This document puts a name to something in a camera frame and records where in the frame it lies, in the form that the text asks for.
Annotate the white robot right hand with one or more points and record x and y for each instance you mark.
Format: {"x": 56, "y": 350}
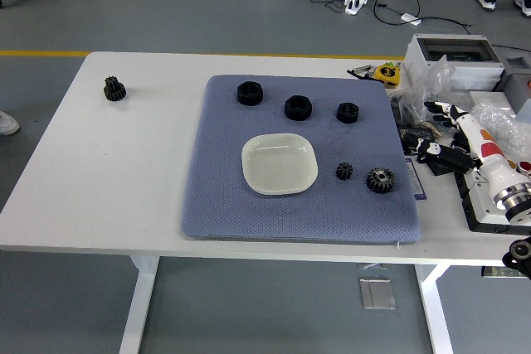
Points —
{"x": 491, "y": 151}

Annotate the large black gear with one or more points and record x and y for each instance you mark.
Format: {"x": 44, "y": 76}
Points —
{"x": 379, "y": 180}

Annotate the small black gear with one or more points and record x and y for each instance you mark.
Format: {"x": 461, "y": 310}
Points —
{"x": 344, "y": 171}

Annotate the white square dish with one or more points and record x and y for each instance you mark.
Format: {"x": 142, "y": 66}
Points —
{"x": 280, "y": 163}

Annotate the white flat box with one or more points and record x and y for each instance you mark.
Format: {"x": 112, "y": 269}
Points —
{"x": 493, "y": 97}

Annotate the white button control box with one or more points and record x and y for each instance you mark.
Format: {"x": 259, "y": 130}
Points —
{"x": 485, "y": 213}

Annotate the black labelled control box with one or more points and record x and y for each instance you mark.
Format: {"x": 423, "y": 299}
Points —
{"x": 493, "y": 272}

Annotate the small black hex nut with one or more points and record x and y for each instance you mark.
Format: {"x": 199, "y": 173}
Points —
{"x": 347, "y": 112}

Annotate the medium black hex nut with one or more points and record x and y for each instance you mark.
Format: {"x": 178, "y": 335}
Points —
{"x": 298, "y": 107}

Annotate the large black hex nut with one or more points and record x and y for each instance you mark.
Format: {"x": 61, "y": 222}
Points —
{"x": 249, "y": 93}

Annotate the small black device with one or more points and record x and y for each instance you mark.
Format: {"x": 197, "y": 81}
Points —
{"x": 458, "y": 140}

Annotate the black power adapter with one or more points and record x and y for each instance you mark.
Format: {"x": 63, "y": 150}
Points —
{"x": 439, "y": 170}

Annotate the blue white label card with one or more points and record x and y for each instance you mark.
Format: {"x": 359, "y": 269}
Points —
{"x": 417, "y": 188}

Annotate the flat black adapter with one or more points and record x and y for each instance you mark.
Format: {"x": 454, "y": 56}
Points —
{"x": 408, "y": 133}

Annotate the clear plastic parts bag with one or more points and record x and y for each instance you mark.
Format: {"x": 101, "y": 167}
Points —
{"x": 427, "y": 84}

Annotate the yellow tape measure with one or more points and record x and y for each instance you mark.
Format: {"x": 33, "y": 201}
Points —
{"x": 386, "y": 74}

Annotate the metal pliers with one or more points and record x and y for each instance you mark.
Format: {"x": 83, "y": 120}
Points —
{"x": 360, "y": 71}

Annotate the white floor adapter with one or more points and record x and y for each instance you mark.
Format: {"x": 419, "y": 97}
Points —
{"x": 410, "y": 18}

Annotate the table height control panel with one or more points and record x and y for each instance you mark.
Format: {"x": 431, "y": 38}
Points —
{"x": 371, "y": 266}

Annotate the white table leg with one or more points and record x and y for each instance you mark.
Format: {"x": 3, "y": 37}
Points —
{"x": 139, "y": 308}
{"x": 435, "y": 308}

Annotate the metal floor plate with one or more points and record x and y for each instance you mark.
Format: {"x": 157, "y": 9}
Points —
{"x": 376, "y": 294}

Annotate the white power strip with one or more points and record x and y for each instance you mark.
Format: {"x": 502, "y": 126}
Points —
{"x": 356, "y": 2}

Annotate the blue-grey textured mat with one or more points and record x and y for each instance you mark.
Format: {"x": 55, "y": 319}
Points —
{"x": 232, "y": 213}

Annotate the black double gear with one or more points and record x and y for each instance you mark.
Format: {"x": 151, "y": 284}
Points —
{"x": 114, "y": 89}

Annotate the white electrical enclosure box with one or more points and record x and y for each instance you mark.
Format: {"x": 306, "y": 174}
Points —
{"x": 473, "y": 69}

